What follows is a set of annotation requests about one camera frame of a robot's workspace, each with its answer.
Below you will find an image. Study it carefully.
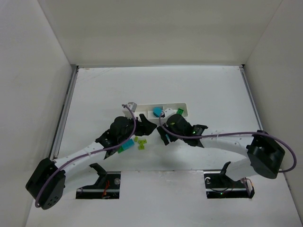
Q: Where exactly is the white compartment tray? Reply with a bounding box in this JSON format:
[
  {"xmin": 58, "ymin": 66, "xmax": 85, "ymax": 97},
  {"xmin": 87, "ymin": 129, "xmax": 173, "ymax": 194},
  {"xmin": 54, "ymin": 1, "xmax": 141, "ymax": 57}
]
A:
[{"xmin": 134, "ymin": 103, "xmax": 188, "ymax": 125}]

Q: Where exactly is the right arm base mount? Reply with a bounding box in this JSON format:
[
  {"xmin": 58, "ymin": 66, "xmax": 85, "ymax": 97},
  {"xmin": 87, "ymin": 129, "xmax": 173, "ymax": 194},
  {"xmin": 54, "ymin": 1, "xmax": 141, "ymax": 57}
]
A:
[{"xmin": 204, "ymin": 162, "xmax": 255, "ymax": 199}]

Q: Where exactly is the blue long lego brick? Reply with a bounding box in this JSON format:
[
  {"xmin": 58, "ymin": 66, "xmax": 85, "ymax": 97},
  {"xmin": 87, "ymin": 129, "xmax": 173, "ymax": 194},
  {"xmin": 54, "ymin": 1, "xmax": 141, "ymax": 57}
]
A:
[{"xmin": 122, "ymin": 139, "xmax": 135, "ymax": 150}]

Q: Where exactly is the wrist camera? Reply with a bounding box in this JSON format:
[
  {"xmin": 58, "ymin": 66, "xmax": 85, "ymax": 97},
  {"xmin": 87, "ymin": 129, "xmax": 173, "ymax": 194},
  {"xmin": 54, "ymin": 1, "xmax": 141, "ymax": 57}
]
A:
[
  {"xmin": 122, "ymin": 102, "xmax": 137, "ymax": 119},
  {"xmin": 161, "ymin": 108, "xmax": 176, "ymax": 118}
]

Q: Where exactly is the green lego under blue brick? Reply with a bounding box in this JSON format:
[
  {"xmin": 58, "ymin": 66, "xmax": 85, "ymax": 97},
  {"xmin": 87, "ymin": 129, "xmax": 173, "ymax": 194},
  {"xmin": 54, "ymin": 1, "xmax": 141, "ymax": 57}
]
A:
[{"xmin": 117, "ymin": 146, "xmax": 125, "ymax": 153}]

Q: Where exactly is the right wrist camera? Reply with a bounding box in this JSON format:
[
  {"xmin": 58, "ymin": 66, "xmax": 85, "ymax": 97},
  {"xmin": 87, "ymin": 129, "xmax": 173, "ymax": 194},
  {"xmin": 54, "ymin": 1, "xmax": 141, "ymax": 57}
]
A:
[{"xmin": 161, "ymin": 108, "xmax": 176, "ymax": 118}]

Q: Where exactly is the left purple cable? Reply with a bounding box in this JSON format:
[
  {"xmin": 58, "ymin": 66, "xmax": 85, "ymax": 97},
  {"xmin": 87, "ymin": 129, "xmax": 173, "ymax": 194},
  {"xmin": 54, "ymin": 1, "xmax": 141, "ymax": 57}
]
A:
[{"xmin": 35, "ymin": 104, "xmax": 137, "ymax": 208}]

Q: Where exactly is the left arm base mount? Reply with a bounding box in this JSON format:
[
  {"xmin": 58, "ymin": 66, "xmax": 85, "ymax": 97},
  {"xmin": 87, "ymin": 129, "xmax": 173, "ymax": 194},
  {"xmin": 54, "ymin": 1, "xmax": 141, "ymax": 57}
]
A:
[{"xmin": 75, "ymin": 163, "xmax": 121, "ymax": 200}]

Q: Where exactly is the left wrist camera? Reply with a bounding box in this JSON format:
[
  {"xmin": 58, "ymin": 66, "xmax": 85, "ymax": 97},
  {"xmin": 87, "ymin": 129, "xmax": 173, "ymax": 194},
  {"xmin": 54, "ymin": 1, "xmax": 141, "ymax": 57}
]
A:
[{"xmin": 122, "ymin": 102, "xmax": 137, "ymax": 119}]

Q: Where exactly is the lime lego cluster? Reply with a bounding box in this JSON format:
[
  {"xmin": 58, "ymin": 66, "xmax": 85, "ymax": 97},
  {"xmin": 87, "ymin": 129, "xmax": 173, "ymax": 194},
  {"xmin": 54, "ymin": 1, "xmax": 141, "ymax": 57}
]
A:
[{"xmin": 138, "ymin": 139, "xmax": 147, "ymax": 150}]

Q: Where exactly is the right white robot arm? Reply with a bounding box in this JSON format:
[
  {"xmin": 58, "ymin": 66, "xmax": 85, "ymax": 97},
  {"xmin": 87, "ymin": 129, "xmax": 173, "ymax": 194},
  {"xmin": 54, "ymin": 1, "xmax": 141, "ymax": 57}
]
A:
[{"xmin": 157, "ymin": 114, "xmax": 285, "ymax": 181}]

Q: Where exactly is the teal oval lego piece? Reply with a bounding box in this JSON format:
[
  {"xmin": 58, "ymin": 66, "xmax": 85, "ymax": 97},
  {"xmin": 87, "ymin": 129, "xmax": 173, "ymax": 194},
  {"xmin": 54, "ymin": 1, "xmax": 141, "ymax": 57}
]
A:
[{"xmin": 152, "ymin": 107, "xmax": 162, "ymax": 118}]

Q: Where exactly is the green long lego brick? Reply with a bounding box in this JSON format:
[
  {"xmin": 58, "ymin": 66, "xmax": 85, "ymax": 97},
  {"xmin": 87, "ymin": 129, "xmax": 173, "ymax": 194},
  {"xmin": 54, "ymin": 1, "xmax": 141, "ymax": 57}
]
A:
[{"xmin": 177, "ymin": 108, "xmax": 184, "ymax": 115}]

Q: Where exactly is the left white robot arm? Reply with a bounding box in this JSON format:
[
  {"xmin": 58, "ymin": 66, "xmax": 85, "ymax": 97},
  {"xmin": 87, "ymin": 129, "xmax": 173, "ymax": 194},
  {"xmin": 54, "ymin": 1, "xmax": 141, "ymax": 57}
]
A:
[{"xmin": 26, "ymin": 114, "xmax": 157, "ymax": 210}]

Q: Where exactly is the purple cable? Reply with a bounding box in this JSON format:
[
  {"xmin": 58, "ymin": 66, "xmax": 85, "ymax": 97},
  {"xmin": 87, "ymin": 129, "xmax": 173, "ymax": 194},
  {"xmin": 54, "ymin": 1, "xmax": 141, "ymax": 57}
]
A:
[
  {"xmin": 158, "ymin": 113, "xmax": 297, "ymax": 173},
  {"xmin": 35, "ymin": 104, "xmax": 137, "ymax": 208}
]

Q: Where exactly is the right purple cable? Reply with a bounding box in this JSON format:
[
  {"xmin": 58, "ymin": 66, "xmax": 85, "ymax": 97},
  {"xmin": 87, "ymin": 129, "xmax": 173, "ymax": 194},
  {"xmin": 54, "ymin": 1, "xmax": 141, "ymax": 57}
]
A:
[{"xmin": 158, "ymin": 113, "xmax": 297, "ymax": 173}]

